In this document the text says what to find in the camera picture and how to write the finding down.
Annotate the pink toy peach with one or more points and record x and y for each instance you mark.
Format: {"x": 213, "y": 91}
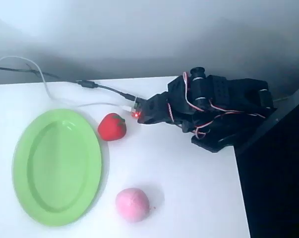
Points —
{"x": 132, "y": 205}

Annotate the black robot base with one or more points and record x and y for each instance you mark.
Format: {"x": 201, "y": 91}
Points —
{"x": 211, "y": 141}

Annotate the green oval plastic plate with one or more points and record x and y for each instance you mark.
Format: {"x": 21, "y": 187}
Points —
{"x": 57, "y": 171}

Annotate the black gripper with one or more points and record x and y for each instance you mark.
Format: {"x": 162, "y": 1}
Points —
{"x": 156, "y": 107}

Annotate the red toy strawberry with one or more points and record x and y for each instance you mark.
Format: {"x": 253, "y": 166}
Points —
{"x": 110, "y": 129}

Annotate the controller board with red LED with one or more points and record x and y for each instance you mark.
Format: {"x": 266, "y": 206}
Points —
{"x": 137, "y": 107}

